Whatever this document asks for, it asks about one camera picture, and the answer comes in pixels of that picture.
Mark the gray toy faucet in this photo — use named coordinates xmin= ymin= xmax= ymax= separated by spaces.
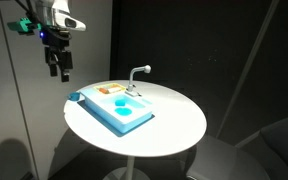
xmin=125 ymin=64 xmax=153 ymax=98

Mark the gray slanted pole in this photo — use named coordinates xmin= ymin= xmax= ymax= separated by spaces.
xmin=215 ymin=0 xmax=281 ymax=138

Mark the blue toy plate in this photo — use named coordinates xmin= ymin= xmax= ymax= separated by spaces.
xmin=113 ymin=106 xmax=133 ymax=117

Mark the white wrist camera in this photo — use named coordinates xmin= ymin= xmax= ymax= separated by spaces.
xmin=51 ymin=7 xmax=87 ymax=33

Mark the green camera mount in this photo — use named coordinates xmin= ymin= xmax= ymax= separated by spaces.
xmin=6 ymin=16 xmax=42 ymax=36

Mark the yellow toy dish rack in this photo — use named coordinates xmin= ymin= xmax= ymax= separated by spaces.
xmin=92 ymin=82 xmax=127 ymax=96

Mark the blue toy cup with handle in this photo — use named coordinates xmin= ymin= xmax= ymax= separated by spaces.
xmin=66 ymin=91 xmax=82 ymax=102

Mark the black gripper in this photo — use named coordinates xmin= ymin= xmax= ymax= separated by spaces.
xmin=39 ymin=27 xmax=74 ymax=83

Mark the white table pedestal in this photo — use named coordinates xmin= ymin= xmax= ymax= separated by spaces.
xmin=101 ymin=155 xmax=152 ymax=180

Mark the gray upholstered chair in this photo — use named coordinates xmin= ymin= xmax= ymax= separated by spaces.
xmin=185 ymin=113 xmax=288 ymax=180

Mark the light blue toy sink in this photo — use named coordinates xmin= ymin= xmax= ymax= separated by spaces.
xmin=79 ymin=82 xmax=154 ymax=134

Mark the small blue toy tumbler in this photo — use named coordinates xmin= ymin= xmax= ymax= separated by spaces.
xmin=114 ymin=98 xmax=127 ymax=107

